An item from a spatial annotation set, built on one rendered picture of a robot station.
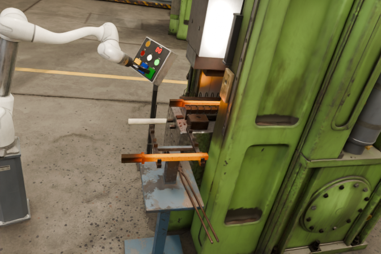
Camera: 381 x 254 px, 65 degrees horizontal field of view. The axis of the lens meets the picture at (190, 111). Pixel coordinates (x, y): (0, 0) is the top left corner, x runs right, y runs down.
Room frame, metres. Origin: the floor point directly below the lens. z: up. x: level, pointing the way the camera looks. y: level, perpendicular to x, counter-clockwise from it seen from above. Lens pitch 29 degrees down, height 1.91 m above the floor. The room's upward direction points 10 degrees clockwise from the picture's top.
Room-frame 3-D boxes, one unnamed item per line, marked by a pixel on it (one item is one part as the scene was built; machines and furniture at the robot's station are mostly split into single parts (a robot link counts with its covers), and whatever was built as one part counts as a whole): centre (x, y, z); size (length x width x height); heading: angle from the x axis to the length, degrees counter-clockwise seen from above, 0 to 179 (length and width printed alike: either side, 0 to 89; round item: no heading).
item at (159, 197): (1.26, 0.05, 0.75); 0.40 x 0.30 x 0.02; 19
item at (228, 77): (1.51, -0.17, 1.27); 0.09 x 0.02 x 0.17; 20
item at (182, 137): (1.79, -0.17, 0.69); 0.56 x 0.38 x 0.45; 110
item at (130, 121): (2.06, 0.26, 0.62); 0.44 x 0.05 x 0.05; 110
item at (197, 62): (1.83, -0.14, 1.32); 0.42 x 0.20 x 0.10; 110
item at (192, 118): (1.62, -0.06, 0.95); 0.12 x 0.08 x 0.06; 110
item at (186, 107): (1.83, -0.14, 0.96); 0.42 x 0.20 x 0.09; 110
